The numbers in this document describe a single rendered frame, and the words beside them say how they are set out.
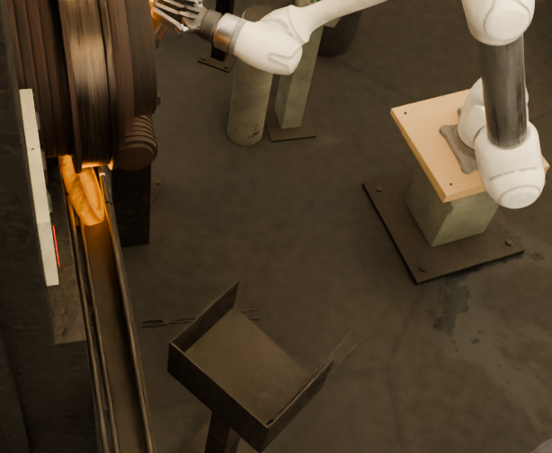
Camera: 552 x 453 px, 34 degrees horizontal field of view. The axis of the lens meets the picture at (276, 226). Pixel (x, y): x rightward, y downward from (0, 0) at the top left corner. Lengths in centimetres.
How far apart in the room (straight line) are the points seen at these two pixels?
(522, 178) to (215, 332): 90
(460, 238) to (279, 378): 117
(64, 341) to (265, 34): 93
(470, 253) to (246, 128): 83
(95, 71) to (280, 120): 162
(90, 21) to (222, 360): 79
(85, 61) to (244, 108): 143
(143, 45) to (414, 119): 129
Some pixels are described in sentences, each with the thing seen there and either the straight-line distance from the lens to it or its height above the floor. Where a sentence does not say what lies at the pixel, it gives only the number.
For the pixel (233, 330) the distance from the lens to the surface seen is 196.
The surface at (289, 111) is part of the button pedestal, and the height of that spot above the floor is 10.
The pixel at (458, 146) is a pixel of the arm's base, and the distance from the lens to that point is 265.
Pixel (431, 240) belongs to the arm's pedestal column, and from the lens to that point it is 288.
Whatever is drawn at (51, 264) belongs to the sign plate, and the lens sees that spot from 143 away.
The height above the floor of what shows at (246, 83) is 30.
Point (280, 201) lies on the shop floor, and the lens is 291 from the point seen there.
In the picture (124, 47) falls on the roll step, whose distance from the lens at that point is 157.
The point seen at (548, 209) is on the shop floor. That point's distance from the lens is 317.
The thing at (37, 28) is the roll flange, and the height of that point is 128.
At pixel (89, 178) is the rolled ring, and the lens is 204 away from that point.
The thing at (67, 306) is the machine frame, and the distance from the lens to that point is 168.
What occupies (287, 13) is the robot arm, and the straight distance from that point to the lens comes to 233.
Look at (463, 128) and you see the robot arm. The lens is 260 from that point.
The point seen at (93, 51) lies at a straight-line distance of 151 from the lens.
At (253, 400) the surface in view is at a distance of 191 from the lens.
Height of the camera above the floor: 234
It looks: 55 degrees down
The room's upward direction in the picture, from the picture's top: 13 degrees clockwise
